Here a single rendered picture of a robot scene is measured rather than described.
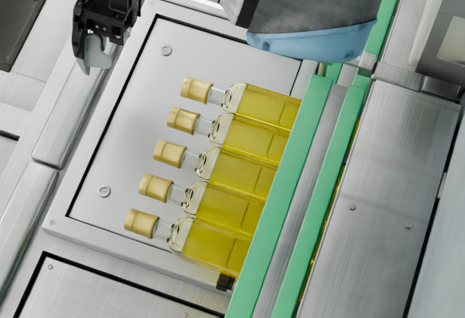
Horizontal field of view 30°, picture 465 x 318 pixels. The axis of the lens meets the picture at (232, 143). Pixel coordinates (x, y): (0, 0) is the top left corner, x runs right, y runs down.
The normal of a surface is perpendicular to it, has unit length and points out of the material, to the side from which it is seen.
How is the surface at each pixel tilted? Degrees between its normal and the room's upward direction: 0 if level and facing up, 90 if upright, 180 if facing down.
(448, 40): 90
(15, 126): 90
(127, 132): 90
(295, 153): 90
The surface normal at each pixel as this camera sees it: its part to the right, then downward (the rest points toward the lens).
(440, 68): -0.33, 0.87
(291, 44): -0.26, 0.19
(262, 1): -0.13, 0.63
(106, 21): -0.33, 0.74
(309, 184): -0.01, -0.39
